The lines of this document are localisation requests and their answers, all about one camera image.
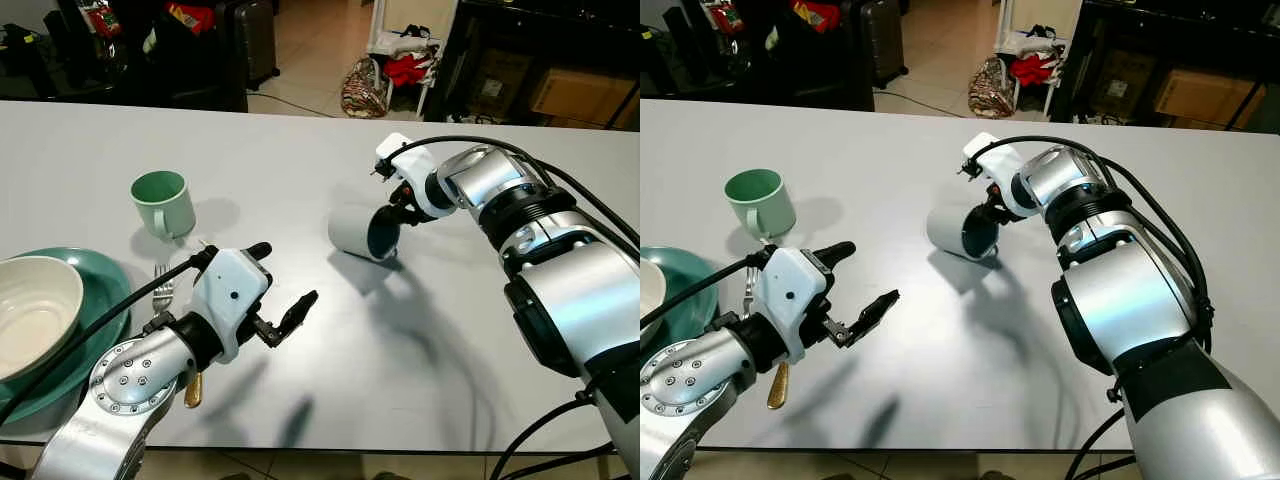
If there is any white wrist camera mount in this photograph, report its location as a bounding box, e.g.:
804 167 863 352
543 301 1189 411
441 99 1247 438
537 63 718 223
752 245 839 366
375 132 453 221
188 247 274 364
963 132 1031 219

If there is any teal green plate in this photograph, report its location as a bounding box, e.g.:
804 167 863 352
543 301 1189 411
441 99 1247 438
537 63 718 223
0 247 134 426
640 247 720 331

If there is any red printed packet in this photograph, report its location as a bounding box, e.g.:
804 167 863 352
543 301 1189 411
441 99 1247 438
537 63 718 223
700 0 746 36
80 0 121 39

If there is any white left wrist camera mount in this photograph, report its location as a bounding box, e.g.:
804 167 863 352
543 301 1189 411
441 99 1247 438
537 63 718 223
752 245 839 366
188 247 274 364

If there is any dark grey suitcase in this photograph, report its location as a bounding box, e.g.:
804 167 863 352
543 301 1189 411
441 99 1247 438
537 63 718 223
845 0 909 89
213 0 282 91

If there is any white metal rack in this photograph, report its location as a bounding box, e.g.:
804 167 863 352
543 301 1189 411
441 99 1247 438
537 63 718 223
995 0 1076 121
365 0 448 123

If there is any black cabinet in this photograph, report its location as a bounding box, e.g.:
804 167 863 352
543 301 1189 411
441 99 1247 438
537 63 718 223
430 0 641 131
1060 0 1280 133

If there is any cream white bowl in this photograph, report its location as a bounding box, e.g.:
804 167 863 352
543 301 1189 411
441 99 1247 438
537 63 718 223
640 262 669 321
0 256 85 382

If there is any dark brown cardboard box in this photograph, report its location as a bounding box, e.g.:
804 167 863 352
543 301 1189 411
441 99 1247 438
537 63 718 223
1090 48 1161 119
472 48 538 119

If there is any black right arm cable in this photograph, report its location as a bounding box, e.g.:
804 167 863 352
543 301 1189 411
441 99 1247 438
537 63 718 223
398 135 641 251
985 135 1221 351

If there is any white cloth bundle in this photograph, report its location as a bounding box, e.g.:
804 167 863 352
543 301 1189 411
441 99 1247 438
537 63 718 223
995 28 1066 59
368 28 443 61

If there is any black robot torso cable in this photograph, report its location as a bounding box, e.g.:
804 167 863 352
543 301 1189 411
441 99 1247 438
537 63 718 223
488 395 613 480
1065 408 1141 480

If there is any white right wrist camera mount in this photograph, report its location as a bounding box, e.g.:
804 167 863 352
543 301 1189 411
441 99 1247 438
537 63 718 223
375 132 453 221
963 132 1031 219

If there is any black bag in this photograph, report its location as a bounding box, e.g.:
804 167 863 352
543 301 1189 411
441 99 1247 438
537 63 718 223
640 25 691 96
0 22 56 99

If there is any black shelf unit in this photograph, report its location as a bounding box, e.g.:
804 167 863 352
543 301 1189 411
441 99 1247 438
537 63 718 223
640 0 879 113
0 0 251 113

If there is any red cloth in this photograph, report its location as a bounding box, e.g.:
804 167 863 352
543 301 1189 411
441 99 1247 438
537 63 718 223
383 53 433 89
1010 55 1059 89

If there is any light green mug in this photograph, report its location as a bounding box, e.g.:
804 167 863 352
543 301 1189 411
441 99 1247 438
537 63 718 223
724 168 798 244
130 170 198 247

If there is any grey mug teal inside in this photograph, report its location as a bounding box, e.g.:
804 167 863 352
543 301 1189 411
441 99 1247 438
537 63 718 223
925 203 1001 263
327 204 402 264

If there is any red bag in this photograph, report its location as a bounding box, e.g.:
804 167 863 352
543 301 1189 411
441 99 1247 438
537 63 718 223
790 0 841 31
165 2 216 31

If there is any light brown cardboard box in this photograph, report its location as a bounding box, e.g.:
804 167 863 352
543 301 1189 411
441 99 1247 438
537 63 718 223
1152 68 1266 128
528 68 629 128

